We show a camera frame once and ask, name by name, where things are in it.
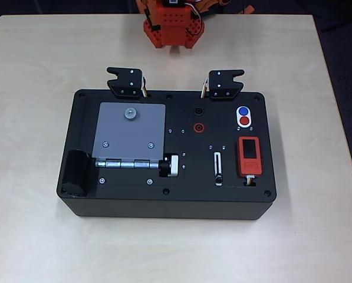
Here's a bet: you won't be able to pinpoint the white latch block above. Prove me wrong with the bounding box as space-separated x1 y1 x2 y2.
167 154 180 177

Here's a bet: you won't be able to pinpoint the black round plug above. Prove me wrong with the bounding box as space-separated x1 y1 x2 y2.
158 160 171 177

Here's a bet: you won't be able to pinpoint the grey hinged door plate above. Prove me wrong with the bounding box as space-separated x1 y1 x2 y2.
92 102 167 162

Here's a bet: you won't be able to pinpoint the grey round door knob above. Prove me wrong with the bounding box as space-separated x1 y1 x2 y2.
123 107 138 121

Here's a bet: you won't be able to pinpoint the silver metal hinge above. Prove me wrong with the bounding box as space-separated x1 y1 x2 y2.
94 158 160 169

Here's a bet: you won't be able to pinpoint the black task board box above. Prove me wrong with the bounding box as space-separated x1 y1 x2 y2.
56 88 276 222

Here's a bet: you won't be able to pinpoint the blue and red buttons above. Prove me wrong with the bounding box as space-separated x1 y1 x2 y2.
235 105 252 129

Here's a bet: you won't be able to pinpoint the red display module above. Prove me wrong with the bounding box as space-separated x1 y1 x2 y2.
236 136 264 177

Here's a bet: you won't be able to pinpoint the black cable holder bracket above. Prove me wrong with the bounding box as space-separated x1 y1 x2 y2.
208 69 245 101
106 67 144 100

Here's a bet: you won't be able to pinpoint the black rounded post block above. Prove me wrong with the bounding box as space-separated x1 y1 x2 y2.
60 149 91 198

